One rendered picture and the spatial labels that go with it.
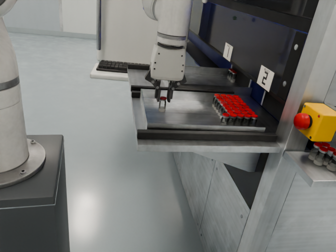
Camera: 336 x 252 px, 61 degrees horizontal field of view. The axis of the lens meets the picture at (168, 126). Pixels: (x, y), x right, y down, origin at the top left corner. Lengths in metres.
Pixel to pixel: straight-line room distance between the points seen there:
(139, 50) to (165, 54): 0.84
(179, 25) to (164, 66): 0.12
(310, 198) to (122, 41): 1.19
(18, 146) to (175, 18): 0.49
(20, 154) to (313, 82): 0.69
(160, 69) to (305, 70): 0.38
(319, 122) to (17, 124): 0.65
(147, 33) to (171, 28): 0.85
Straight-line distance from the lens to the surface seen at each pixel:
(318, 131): 0.75
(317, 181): 0.77
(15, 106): 0.63
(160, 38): 0.83
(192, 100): 1.04
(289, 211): 1.03
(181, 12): 0.81
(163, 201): 1.90
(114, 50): 1.68
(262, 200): 0.97
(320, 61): 0.78
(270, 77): 0.93
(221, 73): 1.41
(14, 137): 0.65
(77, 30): 6.31
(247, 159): 0.95
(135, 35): 1.65
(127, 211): 1.81
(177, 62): 0.85
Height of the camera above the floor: 1.26
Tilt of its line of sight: 27 degrees down
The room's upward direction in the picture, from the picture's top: 7 degrees clockwise
